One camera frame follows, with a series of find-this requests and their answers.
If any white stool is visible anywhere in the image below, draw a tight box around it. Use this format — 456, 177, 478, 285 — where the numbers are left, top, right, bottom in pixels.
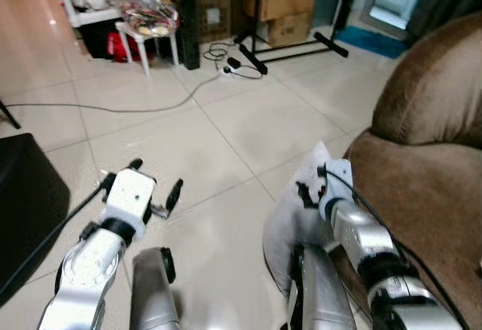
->
115, 20, 182, 76

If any black metal stand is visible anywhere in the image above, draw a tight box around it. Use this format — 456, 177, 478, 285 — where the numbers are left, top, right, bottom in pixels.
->
235, 0, 350, 75

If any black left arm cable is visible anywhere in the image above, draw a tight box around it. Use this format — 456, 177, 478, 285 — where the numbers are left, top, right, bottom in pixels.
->
29, 172, 115, 272

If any brown sofa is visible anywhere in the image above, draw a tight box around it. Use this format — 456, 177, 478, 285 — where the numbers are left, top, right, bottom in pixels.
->
331, 14, 482, 330

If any small cardboard box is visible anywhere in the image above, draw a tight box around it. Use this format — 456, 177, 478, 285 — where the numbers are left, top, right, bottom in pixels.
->
266, 12, 314, 49

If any clear plastic bag of items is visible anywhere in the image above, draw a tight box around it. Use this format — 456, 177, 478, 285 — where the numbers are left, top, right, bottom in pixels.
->
109, 0, 181, 39

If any silver robot leg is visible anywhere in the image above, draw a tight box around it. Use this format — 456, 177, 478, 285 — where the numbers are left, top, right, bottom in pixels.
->
286, 243, 356, 330
129, 246, 178, 330

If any dark cardboard box with label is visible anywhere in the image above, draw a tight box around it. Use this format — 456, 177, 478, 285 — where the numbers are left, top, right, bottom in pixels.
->
195, 0, 235, 44

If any black looped floor cable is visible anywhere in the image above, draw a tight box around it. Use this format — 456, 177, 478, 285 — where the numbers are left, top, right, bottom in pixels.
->
202, 41, 266, 81

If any blue floor mat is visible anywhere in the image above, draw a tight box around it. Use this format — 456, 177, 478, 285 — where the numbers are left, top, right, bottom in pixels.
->
334, 26, 408, 60

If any black ottoman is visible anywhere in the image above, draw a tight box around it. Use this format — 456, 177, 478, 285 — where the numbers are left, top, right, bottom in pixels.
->
0, 133, 73, 306

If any black cabinet post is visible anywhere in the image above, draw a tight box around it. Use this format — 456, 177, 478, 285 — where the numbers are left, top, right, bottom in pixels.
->
167, 0, 202, 72

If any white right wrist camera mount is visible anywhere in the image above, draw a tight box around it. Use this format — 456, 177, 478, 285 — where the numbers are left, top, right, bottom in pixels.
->
319, 159, 355, 222

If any grey floor cable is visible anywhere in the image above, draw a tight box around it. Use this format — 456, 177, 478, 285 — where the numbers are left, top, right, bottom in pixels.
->
0, 71, 227, 114

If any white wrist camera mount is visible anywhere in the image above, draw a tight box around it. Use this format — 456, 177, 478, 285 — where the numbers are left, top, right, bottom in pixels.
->
100, 168, 157, 231
319, 159, 355, 222

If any silver robot left leg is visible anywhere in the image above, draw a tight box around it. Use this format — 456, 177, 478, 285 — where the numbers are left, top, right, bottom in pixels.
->
129, 246, 178, 330

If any red bag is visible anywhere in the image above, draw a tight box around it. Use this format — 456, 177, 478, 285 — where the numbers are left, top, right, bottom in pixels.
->
105, 32, 149, 64

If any grey pillow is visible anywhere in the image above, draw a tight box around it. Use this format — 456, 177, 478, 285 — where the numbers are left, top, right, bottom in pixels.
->
263, 141, 355, 297

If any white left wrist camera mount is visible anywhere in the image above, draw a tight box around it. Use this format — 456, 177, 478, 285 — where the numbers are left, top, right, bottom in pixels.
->
100, 168, 157, 231

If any silver robot right leg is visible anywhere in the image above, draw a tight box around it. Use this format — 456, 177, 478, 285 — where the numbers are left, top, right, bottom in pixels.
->
286, 243, 356, 330

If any black tripod leg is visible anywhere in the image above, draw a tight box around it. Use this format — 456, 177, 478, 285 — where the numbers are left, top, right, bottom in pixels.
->
0, 99, 23, 130

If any leaning framed mirror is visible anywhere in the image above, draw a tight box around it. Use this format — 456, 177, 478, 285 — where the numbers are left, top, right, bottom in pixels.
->
360, 0, 426, 41

